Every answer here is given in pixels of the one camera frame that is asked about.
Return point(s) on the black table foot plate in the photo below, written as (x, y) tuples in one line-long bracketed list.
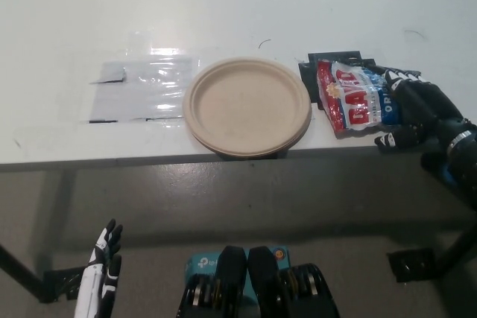
[(410, 264), (61, 282)]

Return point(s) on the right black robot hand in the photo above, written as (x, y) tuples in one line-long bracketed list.
[(425, 105)]

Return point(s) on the clear plastic sheet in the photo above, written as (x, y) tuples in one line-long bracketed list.
[(149, 94)]

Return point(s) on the black table leg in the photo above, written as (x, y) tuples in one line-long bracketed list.
[(458, 247), (20, 277)]

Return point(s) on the David sunflower seeds bag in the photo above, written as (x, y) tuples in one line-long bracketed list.
[(350, 105)]

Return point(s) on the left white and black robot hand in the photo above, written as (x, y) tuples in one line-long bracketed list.
[(93, 284)]

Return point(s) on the blue and black object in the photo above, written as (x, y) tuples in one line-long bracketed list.
[(428, 163)]

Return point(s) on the robot body with teal top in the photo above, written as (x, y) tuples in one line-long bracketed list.
[(231, 280)]

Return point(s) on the beige paper plate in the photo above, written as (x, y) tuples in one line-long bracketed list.
[(261, 153), (242, 105)]

